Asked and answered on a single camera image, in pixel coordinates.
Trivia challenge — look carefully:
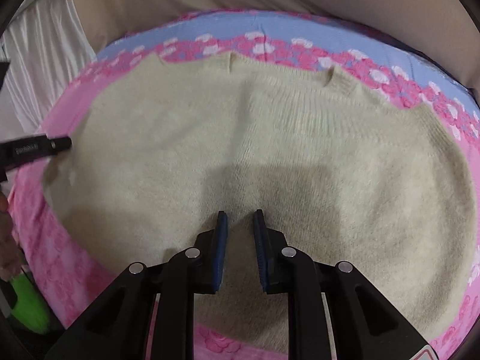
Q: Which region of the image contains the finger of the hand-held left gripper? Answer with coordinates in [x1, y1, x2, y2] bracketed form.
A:
[0, 133, 73, 171]

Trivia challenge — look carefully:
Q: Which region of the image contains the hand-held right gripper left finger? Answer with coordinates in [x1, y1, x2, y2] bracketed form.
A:
[45, 210, 229, 360]

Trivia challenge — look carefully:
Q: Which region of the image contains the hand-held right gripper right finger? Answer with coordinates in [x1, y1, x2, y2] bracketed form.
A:
[252, 209, 437, 360]

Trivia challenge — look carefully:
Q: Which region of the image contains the cream sweater with black hearts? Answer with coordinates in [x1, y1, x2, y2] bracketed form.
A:
[43, 52, 478, 356]

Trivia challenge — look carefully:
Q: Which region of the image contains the person's left hand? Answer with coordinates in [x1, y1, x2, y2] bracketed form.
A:
[0, 191, 25, 282]

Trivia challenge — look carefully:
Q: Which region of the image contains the white satin curtain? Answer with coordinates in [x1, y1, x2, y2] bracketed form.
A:
[0, 0, 97, 137]

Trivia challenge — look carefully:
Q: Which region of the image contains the pink floral bedsheet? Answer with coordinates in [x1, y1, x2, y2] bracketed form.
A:
[7, 9, 480, 360]

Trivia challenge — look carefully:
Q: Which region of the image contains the green plastic object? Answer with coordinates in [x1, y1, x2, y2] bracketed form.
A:
[10, 273, 51, 334]

